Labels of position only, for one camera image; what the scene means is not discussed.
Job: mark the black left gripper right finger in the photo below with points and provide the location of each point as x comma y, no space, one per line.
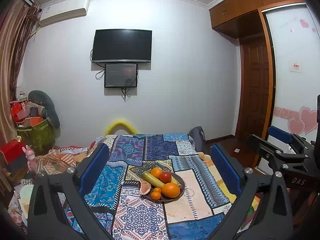
273,218

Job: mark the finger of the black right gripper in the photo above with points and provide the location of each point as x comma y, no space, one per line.
296,142
272,153

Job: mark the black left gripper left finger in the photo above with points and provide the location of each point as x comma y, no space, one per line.
46,217

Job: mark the peeled pomelo segment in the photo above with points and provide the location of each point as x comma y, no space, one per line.
145,187

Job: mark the large orange front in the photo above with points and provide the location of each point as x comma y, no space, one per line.
171,190

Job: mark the large orange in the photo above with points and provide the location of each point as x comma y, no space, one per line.
171,190
156,172

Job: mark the short yellow sugarcane piece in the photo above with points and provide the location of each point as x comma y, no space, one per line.
152,179

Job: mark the small tangerine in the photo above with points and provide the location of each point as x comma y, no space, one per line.
156,195
157,189

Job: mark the red tomato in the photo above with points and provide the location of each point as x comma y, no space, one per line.
165,177

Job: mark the long yellow sugarcane piece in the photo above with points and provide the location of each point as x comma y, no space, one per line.
175,181

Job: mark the pink rabbit toy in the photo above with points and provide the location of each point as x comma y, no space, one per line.
32,161

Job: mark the brown wooden door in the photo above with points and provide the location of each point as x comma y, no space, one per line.
254,87

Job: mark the red gift box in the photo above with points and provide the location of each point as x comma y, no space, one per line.
13,155

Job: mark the grey backpack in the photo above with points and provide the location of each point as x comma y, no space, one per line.
198,137

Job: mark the green storage box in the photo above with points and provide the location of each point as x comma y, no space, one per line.
40,138

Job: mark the orange box in bin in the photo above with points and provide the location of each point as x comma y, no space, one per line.
32,121

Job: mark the dark purple oval plate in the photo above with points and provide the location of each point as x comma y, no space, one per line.
165,199

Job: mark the blue patchwork bed cover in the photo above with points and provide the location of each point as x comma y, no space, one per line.
124,213

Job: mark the grey plush toy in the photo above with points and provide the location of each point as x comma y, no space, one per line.
41,98

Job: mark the white wardrobe sliding door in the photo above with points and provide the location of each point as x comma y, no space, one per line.
294,36

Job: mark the wooden overhead cabinet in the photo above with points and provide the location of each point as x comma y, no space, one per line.
238,18

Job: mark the brown striped curtain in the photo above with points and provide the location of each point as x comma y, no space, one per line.
17,23

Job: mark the white air conditioner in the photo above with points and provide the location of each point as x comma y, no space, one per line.
62,11

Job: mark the small black wall monitor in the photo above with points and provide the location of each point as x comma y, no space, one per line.
120,75

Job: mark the large black wall television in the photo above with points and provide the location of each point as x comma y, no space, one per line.
122,45

